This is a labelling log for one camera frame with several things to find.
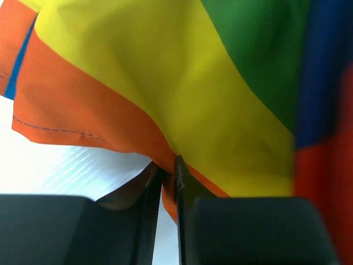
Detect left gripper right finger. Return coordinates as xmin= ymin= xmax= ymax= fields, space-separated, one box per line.
xmin=175 ymin=156 xmax=340 ymax=264

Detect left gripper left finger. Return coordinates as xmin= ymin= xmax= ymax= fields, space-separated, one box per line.
xmin=1 ymin=163 xmax=162 ymax=264

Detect rainbow striped shorts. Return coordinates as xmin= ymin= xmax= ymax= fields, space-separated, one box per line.
xmin=1 ymin=1 xmax=352 ymax=264

